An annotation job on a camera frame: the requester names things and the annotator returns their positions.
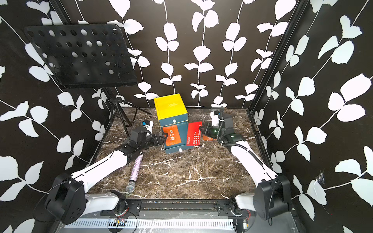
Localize orange postcard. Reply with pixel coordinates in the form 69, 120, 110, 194
163, 125, 182, 147
203, 134, 214, 141

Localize teal drawer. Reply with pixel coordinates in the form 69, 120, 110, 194
161, 121, 193, 154
159, 114, 188, 127

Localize teal top drawer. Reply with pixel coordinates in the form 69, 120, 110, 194
159, 114, 188, 127

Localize yellow drawer cabinet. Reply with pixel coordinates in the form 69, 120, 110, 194
154, 93, 188, 121

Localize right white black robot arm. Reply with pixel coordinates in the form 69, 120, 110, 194
200, 107, 291, 220

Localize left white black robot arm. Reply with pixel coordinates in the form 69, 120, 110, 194
44, 121, 169, 225

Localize glitter purple microphone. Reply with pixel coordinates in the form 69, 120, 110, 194
126, 154, 143, 193

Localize black tripod stand legs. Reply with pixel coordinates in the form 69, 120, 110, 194
96, 87, 152, 146

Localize black perforated music stand tray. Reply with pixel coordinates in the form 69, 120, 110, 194
24, 24, 138, 89

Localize black base rail with mounts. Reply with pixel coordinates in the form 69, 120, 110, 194
55, 198, 298, 225

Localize white slotted cable duct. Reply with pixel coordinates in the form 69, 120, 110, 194
65, 218, 234, 230

